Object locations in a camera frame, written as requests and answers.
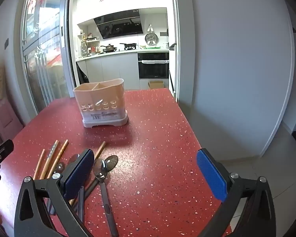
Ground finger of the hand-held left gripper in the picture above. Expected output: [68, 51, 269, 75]
[0, 139, 14, 187]

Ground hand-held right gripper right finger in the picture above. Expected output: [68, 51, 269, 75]
[197, 148, 283, 237]

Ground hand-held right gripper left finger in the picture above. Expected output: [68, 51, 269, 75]
[14, 149, 95, 237]

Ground metal spoon dark handle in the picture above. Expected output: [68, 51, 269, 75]
[73, 155, 119, 213]
[48, 162, 66, 215]
[93, 158, 120, 237]

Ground yellow patterned wooden chopstick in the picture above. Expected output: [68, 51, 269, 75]
[47, 139, 69, 178]

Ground plain wooden chopstick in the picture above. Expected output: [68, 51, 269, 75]
[33, 149, 45, 180]
[69, 141, 106, 206]

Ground dark patterned wooden chopstick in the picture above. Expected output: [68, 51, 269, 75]
[40, 140, 59, 180]

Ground beige plastic utensil holder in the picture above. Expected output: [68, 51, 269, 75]
[73, 78, 129, 129]

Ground pink chair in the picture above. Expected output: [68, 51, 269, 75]
[0, 97, 24, 144]

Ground cardboard box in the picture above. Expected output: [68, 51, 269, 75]
[148, 80, 165, 90]

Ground sliding glass door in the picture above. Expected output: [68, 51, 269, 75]
[19, 0, 72, 114]

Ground white kitchen cabinets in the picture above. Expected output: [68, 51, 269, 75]
[76, 50, 170, 91]

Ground black built-in oven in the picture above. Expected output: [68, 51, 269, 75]
[138, 52, 170, 80]

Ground metal cooking pot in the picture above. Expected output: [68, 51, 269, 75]
[100, 44, 118, 53]

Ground round metal steamer rack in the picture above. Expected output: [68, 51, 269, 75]
[145, 33, 159, 46]

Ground black range hood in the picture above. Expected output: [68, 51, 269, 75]
[93, 9, 144, 39]

